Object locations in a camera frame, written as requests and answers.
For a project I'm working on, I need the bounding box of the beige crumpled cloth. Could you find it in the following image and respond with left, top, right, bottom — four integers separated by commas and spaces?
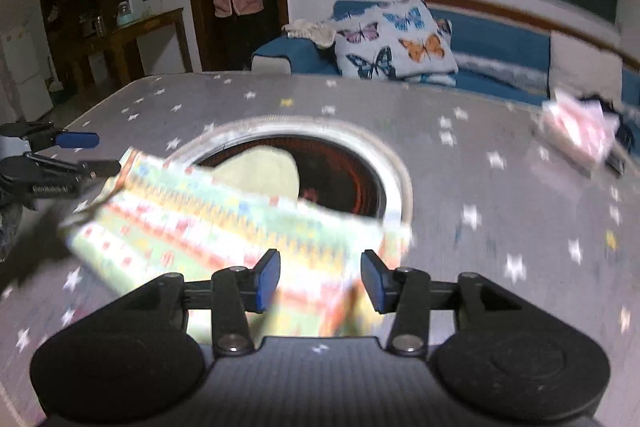
282, 18, 337, 49

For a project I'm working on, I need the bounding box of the person's left forearm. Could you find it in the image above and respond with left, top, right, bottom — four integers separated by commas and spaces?
0, 202, 26, 264

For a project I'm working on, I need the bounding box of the black round induction cooker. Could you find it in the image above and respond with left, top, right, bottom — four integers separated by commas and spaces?
210, 134, 389, 219

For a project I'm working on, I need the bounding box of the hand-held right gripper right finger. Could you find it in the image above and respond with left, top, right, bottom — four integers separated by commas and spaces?
361, 248, 507, 356

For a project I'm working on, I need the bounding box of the wooden side table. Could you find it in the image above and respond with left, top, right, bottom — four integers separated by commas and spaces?
65, 7, 194, 84

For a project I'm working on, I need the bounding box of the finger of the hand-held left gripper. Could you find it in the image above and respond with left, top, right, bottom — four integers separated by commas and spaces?
25, 152, 123, 180
15, 122, 101, 149

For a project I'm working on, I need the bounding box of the butterfly print pillow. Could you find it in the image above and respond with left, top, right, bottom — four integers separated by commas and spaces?
333, 0, 460, 86

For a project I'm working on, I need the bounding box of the white refrigerator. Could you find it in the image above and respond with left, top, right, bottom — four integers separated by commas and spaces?
0, 24, 54, 124

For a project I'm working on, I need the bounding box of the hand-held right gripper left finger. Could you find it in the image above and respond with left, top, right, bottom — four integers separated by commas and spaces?
145, 248, 282, 356

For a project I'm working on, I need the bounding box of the patterned yellow-green child garment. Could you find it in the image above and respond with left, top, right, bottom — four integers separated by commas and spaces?
57, 144, 416, 339

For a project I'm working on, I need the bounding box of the grey star-print tablecloth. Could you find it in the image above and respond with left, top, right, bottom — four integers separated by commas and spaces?
0, 72, 640, 427

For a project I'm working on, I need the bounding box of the blue sofa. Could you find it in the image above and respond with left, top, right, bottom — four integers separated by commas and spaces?
250, 0, 640, 108

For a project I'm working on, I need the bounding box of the pink tissue pack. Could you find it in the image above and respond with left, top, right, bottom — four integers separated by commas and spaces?
541, 88, 622, 168

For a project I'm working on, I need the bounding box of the grey cushion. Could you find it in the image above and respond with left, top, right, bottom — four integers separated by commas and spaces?
549, 29, 624, 100

